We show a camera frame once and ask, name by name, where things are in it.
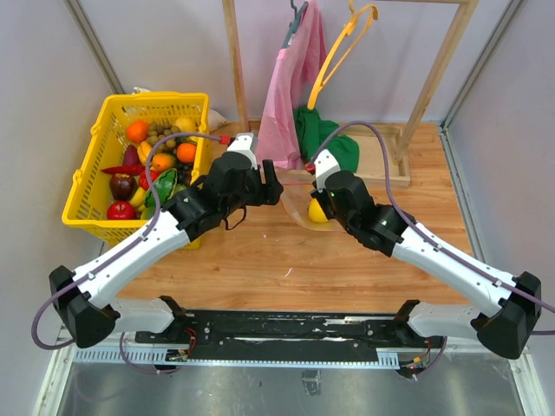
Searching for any clear zip top bag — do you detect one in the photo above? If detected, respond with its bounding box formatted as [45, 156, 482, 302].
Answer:
[280, 181, 343, 233]

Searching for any yellow apple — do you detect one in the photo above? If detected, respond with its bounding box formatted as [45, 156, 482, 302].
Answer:
[308, 198, 329, 224]

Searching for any orange fruit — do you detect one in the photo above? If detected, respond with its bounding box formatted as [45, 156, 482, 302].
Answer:
[152, 153, 177, 172]
[125, 120, 149, 144]
[176, 142, 197, 164]

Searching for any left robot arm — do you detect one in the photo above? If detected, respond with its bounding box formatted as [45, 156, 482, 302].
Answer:
[49, 151, 283, 348]

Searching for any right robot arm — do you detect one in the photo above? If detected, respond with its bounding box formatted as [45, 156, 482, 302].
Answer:
[312, 167, 541, 360]

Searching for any dark grape bunch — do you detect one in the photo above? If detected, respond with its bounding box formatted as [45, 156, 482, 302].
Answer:
[176, 162, 193, 186]

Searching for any green cabbage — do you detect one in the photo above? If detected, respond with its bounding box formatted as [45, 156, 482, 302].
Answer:
[173, 184, 186, 194]

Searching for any wooden clothes rack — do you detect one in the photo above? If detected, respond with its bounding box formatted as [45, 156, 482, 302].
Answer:
[221, 0, 480, 189]

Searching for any green cloth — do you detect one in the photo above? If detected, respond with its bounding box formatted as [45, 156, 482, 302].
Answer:
[293, 106, 360, 172]

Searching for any yellow lemon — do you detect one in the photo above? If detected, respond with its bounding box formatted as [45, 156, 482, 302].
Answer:
[173, 117, 198, 133]

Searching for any red bell pepper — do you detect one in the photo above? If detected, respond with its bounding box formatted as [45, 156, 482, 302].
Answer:
[138, 170, 160, 191]

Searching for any green mango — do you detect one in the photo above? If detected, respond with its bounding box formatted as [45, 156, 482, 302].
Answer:
[140, 207, 156, 221]

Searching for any brown longan bunch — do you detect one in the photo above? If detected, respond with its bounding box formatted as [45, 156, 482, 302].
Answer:
[147, 123, 180, 154]

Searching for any yellow banana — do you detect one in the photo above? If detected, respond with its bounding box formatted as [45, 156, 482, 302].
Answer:
[129, 186, 147, 209]

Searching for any red chili pepper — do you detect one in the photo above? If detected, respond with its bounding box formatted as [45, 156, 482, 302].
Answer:
[101, 165, 146, 176]

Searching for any purple eggplant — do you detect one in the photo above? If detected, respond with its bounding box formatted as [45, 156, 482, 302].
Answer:
[122, 145, 141, 166]

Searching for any dark red apple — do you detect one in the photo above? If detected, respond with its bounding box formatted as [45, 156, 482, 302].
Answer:
[109, 173, 137, 201]

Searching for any bright red apple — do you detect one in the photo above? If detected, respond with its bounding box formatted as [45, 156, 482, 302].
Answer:
[106, 201, 136, 220]

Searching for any yellow clothes hanger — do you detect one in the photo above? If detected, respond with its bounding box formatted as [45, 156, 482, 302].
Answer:
[307, 1, 379, 110]

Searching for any pink shirt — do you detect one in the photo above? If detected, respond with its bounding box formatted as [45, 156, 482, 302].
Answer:
[256, 1, 327, 170]

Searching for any yellow plastic basket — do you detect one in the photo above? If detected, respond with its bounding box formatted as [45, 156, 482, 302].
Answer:
[62, 91, 210, 246]

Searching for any grey clothes hanger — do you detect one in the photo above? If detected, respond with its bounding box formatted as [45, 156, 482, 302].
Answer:
[282, 0, 309, 49]

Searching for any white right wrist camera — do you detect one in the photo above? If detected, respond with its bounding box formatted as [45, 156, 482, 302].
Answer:
[305, 149, 341, 192]

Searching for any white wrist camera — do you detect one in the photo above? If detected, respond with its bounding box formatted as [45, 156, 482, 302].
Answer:
[221, 133, 258, 170]
[305, 149, 341, 192]

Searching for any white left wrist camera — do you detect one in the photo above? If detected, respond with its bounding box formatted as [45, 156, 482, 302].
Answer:
[221, 133, 258, 170]

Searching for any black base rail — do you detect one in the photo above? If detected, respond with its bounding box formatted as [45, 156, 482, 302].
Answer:
[134, 309, 441, 367]

